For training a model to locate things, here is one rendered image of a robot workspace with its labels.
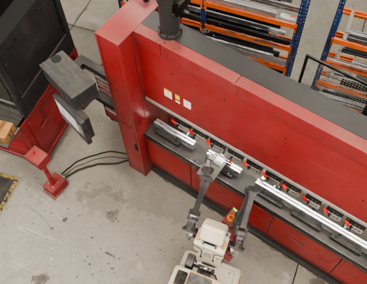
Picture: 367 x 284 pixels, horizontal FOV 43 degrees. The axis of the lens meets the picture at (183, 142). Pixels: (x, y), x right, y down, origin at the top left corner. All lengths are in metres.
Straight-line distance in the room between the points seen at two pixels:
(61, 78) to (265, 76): 1.72
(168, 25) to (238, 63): 0.61
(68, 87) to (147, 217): 2.05
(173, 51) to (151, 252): 2.48
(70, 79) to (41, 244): 2.21
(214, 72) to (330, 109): 0.88
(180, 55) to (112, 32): 0.60
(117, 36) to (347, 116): 1.85
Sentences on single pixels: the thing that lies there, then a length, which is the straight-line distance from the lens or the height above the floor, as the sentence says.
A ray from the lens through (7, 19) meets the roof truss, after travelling 0.26.
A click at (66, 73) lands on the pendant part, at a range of 4.15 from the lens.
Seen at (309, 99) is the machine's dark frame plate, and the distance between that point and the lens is 3.49.
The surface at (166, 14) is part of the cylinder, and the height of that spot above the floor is 2.56.
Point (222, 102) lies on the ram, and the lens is 3.80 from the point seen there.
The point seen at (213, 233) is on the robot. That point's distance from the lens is 3.92.
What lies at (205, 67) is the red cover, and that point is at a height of 2.30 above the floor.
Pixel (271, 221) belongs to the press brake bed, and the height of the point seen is 0.62.
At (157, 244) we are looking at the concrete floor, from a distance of 5.34.
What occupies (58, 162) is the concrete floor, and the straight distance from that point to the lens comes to 5.99.
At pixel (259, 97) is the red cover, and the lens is 3.44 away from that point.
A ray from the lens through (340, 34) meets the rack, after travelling 5.79.
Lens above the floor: 5.06
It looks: 59 degrees down
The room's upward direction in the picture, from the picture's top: 3 degrees counter-clockwise
